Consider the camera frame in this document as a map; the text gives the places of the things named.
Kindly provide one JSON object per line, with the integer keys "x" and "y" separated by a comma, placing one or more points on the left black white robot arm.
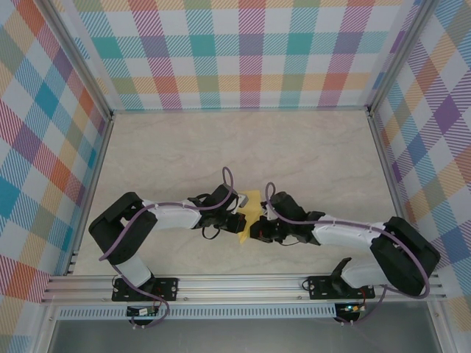
{"x": 117, "y": 239}

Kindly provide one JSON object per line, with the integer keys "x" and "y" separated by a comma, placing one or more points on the grey metal panel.
{"x": 239, "y": 336}

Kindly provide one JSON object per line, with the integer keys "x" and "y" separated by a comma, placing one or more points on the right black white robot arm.
{"x": 404, "y": 257}

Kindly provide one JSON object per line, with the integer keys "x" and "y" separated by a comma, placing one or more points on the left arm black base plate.
{"x": 169, "y": 285}

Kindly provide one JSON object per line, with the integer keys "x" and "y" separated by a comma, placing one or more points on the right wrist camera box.
{"x": 268, "y": 215}

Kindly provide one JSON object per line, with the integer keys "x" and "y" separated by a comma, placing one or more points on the yellow cloth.
{"x": 254, "y": 207}

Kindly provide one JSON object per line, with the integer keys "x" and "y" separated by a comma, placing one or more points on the aluminium frame post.
{"x": 79, "y": 62}
{"x": 401, "y": 55}

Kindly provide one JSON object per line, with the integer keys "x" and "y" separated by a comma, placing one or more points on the aluminium frame bar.
{"x": 239, "y": 109}

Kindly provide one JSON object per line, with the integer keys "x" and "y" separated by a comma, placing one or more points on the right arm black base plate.
{"x": 320, "y": 292}

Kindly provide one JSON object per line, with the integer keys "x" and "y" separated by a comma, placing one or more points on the aluminium side frame rail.
{"x": 93, "y": 176}
{"x": 390, "y": 184}

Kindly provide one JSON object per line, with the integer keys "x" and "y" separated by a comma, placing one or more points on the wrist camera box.
{"x": 268, "y": 215}
{"x": 243, "y": 200}

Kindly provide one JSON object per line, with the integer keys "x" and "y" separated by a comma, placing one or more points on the aluminium mounting rail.
{"x": 239, "y": 288}

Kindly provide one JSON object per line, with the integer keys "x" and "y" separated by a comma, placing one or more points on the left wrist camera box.
{"x": 243, "y": 200}

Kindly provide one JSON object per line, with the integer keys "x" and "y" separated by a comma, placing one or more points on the short aluminium frame leg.
{"x": 439, "y": 331}
{"x": 43, "y": 342}

